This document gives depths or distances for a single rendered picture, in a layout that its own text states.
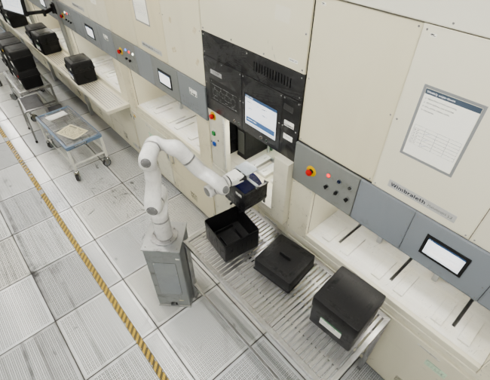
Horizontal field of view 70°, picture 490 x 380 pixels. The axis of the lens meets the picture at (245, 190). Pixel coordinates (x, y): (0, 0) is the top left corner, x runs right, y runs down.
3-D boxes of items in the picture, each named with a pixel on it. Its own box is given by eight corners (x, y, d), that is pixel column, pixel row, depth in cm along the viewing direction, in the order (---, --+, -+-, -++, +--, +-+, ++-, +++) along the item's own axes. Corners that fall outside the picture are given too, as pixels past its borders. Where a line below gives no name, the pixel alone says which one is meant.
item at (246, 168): (224, 199, 252) (222, 165, 230) (245, 187, 262) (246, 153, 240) (246, 219, 239) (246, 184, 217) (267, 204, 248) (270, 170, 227)
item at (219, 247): (237, 220, 264) (237, 204, 252) (258, 245, 247) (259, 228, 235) (205, 236, 253) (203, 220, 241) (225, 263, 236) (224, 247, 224)
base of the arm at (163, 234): (148, 245, 247) (142, 228, 234) (154, 225, 260) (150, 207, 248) (174, 246, 246) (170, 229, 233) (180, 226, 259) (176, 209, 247)
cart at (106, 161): (45, 147, 460) (30, 115, 427) (83, 132, 486) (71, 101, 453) (78, 183, 409) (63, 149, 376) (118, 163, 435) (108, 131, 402)
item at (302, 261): (252, 268, 233) (252, 255, 224) (280, 241, 249) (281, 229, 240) (288, 294, 218) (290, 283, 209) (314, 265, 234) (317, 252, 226)
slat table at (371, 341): (193, 296, 301) (182, 240, 249) (246, 258, 330) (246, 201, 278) (307, 431, 229) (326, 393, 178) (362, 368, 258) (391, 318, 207)
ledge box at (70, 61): (68, 78, 430) (60, 56, 413) (90, 72, 443) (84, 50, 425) (76, 87, 413) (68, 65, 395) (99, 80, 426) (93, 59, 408)
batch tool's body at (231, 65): (213, 232, 354) (194, 32, 221) (280, 190, 400) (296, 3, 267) (274, 290, 305) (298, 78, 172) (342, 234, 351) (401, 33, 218)
